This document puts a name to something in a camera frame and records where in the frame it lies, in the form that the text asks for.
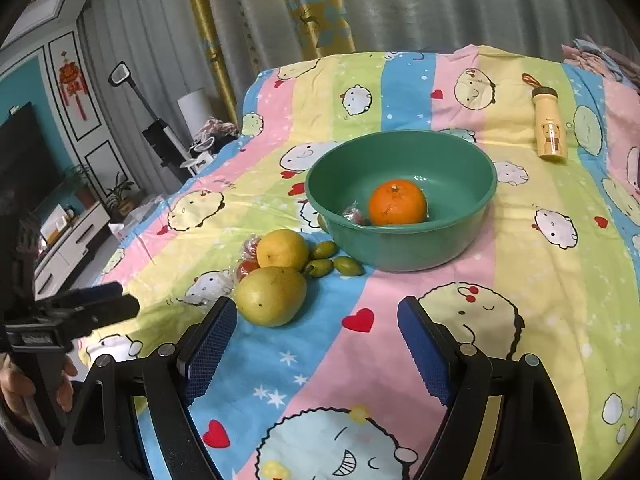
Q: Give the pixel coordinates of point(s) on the white cylindrical lamp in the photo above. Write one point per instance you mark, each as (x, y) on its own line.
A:
(194, 110)

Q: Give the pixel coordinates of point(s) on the pastel striped cartoon blanket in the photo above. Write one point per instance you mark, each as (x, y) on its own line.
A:
(450, 290)

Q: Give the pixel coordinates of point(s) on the plastic-wrapped red fruit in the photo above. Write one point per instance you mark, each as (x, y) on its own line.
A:
(250, 247)
(352, 214)
(244, 270)

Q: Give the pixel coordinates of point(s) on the yellow patterned curtain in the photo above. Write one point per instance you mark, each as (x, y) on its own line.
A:
(310, 15)

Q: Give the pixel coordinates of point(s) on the large greenish-yellow pomelo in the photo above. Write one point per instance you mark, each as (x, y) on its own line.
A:
(270, 297)

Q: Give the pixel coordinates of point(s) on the grey sheer curtain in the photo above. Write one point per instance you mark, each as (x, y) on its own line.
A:
(135, 60)
(450, 5)

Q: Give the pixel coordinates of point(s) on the small green olive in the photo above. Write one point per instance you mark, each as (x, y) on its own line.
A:
(318, 267)
(324, 249)
(346, 265)

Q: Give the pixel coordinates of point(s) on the red knot wall ornament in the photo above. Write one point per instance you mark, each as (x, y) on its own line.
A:
(74, 82)

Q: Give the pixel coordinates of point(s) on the potted green plant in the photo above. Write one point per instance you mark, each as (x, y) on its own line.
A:
(82, 185)
(120, 195)

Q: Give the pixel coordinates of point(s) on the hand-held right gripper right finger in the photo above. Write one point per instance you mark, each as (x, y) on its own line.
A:
(422, 350)

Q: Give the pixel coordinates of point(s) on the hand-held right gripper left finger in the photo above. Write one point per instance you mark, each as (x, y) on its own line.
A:
(212, 350)

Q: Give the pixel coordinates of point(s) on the person's left hand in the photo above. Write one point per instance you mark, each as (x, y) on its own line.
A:
(66, 385)

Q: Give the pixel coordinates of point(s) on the floral cloth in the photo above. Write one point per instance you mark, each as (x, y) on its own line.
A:
(215, 130)

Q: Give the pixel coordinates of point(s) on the black television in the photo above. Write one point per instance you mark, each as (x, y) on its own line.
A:
(25, 165)

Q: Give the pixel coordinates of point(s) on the pile of folded clothes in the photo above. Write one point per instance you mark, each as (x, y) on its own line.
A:
(600, 60)

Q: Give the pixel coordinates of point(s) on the round yellow citrus fruit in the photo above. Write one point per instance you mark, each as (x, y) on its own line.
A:
(282, 250)

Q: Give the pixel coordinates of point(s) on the yellow bear-print bottle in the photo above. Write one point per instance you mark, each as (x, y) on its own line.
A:
(549, 130)

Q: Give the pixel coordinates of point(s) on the white television cabinet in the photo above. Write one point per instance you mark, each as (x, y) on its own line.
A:
(70, 245)

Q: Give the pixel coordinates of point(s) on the green plastic basin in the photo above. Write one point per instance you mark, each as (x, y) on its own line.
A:
(425, 245)

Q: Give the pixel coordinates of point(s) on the orange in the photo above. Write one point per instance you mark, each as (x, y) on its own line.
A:
(397, 205)

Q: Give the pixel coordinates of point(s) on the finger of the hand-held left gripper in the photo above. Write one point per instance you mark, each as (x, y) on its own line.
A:
(85, 296)
(107, 312)

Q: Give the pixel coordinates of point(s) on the black upright vacuum cleaner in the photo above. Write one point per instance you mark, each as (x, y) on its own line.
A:
(160, 142)

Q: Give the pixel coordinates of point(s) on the small white appliance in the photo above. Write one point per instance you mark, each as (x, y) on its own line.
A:
(200, 155)

